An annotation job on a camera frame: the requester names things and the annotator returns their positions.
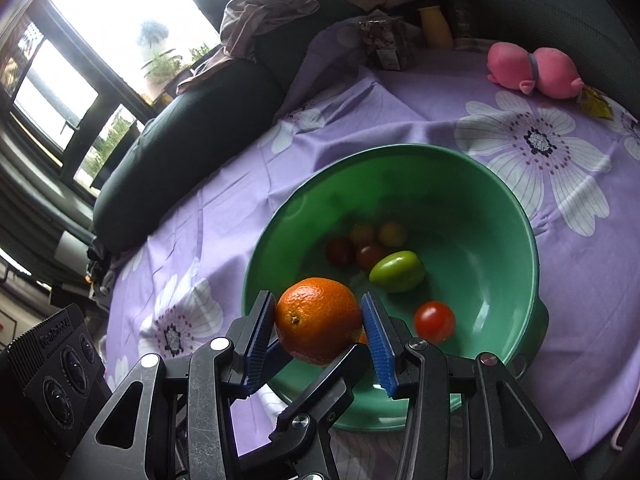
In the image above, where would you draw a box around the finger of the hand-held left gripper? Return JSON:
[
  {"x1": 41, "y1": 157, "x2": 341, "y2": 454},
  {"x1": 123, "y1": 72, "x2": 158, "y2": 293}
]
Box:
[{"x1": 269, "y1": 344, "x2": 372, "y2": 480}]

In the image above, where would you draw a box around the pink plush toy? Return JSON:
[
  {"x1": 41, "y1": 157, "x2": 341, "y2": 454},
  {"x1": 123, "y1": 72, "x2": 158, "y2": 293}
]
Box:
[{"x1": 486, "y1": 41, "x2": 585, "y2": 100}]

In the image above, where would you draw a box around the purple floral blanket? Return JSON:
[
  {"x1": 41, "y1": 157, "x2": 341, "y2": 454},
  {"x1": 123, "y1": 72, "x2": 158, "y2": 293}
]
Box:
[{"x1": 100, "y1": 20, "x2": 640, "y2": 463}]

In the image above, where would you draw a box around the dark grey sofa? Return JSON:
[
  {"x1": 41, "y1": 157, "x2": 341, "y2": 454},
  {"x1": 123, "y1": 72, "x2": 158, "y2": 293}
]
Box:
[{"x1": 92, "y1": 0, "x2": 640, "y2": 256}]

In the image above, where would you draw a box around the green jujube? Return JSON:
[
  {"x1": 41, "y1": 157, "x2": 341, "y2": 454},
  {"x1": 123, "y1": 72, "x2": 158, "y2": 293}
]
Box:
[{"x1": 369, "y1": 250, "x2": 426, "y2": 293}]

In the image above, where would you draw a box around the clear snack bag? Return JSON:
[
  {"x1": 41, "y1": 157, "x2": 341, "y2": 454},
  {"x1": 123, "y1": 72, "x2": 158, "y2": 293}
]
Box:
[{"x1": 357, "y1": 16, "x2": 418, "y2": 70}]

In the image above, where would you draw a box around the yellow crumpled packet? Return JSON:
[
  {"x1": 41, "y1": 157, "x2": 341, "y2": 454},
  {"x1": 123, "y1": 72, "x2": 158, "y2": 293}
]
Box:
[{"x1": 577, "y1": 85, "x2": 614, "y2": 120}]

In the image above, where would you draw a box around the brown longan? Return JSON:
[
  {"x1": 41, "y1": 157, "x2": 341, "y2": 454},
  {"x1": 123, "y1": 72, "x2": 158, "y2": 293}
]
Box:
[
  {"x1": 377, "y1": 220, "x2": 407, "y2": 247},
  {"x1": 349, "y1": 222, "x2": 377, "y2": 247}
]

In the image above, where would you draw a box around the large red tomato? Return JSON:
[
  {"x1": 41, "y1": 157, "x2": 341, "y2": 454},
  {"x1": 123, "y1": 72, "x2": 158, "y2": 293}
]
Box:
[{"x1": 414, "y1": 301, "x2": 457, "y2": 345}]

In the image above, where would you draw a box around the green plastic bowl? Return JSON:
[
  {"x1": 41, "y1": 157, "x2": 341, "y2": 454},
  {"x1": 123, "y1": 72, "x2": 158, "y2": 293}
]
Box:
[{"x1": 242, "y1": 143, "x2": 551, "y2": 433}]

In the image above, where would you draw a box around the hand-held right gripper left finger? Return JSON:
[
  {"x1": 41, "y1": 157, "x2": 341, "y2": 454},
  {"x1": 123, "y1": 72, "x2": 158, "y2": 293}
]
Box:
[{"x1": 65, "y1": 289, "x2": 278, "y2": 480}]

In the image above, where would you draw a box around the potted plant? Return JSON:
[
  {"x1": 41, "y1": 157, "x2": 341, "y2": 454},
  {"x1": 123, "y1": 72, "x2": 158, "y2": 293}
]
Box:
[{"x1": 136, "y1": 19, "x2": 172, "y2": 65}]

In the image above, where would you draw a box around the dark glass jar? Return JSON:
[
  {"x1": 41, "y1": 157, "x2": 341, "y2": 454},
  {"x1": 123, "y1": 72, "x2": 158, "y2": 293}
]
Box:
[{"x1": 446, "y1": 0, "x2": 476, "y2": 41}]

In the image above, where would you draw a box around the yellow bottle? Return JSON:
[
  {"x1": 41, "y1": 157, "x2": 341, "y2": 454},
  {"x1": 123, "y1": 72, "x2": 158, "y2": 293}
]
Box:
[{"x1": 417, "y1": 5, "x2": 455, "y2": 50}]

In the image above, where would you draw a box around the red cherry tomato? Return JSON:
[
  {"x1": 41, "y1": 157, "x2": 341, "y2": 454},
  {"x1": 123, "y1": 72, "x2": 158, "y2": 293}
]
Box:
[
  {"x1": 325, "y1": 237, "x2": 356, "y2": 267},
  {"x1": 356, "y1": 242, "x2": 387, "y2": 272}
]

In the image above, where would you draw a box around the mauve crumpled cloth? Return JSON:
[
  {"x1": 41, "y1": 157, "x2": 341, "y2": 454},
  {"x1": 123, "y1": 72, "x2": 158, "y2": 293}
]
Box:
[{"x1": 177, "y1": 0, "x2": 321, "y2": 93}]

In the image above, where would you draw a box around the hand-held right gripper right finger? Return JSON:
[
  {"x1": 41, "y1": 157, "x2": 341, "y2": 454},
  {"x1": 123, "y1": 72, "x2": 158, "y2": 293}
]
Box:
[{"x1": 360, "y1": 291, "x2": 574, "y2": 480}]

